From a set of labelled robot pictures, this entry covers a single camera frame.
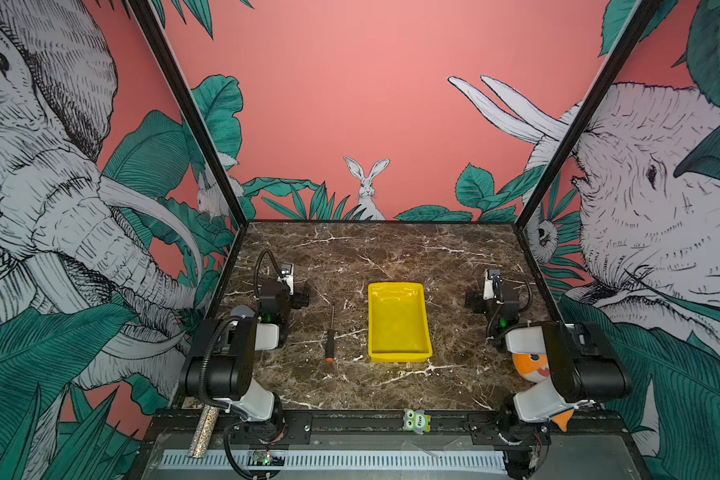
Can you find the green owl eraser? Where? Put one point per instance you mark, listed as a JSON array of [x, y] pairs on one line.
[[416, 421]]

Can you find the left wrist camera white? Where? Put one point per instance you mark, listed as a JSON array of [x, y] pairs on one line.
[[286, 276]]

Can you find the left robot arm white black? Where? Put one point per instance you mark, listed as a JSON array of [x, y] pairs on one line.
[[219, 370]]

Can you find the black aluminium frame rail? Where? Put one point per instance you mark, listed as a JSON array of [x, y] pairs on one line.
[[483, 427]]

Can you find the white slotted cable duct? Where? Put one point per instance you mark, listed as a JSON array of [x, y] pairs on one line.
[[491, 462]]

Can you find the glittery silver tube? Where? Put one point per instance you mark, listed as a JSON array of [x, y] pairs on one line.
[[203, 432]]

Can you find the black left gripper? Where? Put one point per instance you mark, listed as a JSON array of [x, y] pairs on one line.
[[297, 299]]

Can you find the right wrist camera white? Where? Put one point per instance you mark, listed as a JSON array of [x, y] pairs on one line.
[[492, 288]]

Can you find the orange plush toy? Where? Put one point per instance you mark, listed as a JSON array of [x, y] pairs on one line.
[[541, 402]]

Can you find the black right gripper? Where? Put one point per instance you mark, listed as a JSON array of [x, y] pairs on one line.
[[477, 300]]

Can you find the yellow plastic bin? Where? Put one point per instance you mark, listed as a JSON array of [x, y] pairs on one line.
[[398, 330]]

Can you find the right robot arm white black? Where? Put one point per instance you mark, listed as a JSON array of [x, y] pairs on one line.
[[570, 366]]

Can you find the black orange screwdriver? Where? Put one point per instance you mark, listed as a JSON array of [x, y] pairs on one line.
[[329, 348]]

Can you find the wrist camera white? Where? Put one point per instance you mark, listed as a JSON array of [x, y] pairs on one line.
[[492, 288], [286, 276]]

